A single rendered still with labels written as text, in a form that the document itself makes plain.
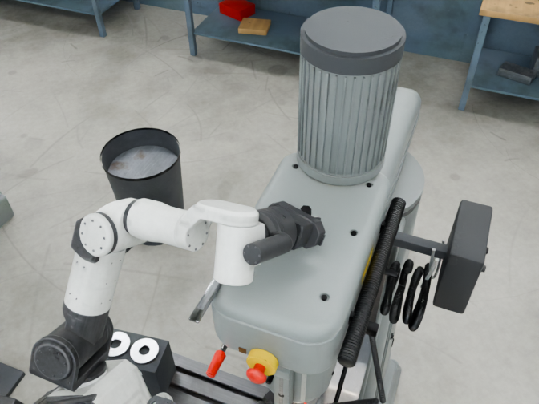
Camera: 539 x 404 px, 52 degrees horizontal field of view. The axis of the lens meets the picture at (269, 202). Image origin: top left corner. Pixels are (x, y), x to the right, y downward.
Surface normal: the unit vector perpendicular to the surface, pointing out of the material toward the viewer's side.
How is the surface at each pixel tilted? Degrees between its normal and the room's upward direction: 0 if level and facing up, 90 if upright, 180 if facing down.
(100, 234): 60
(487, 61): 0
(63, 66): 0
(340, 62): 90
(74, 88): 0
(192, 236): 79
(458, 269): 90
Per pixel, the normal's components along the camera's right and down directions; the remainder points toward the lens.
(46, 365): -0.25, 0.28
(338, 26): -0.01, -0.71
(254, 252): -0.54, 0.12
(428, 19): -0.37, 0.66
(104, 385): 0.37, -0.83
